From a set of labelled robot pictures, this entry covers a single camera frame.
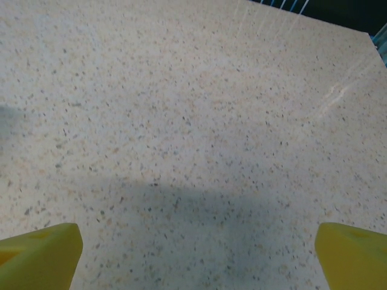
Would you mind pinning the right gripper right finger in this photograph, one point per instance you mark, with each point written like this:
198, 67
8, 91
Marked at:
356, 259

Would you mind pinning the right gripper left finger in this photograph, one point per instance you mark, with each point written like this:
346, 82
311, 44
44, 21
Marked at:
39, 259

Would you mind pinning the blue table side strip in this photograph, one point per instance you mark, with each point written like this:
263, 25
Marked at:
381, 39

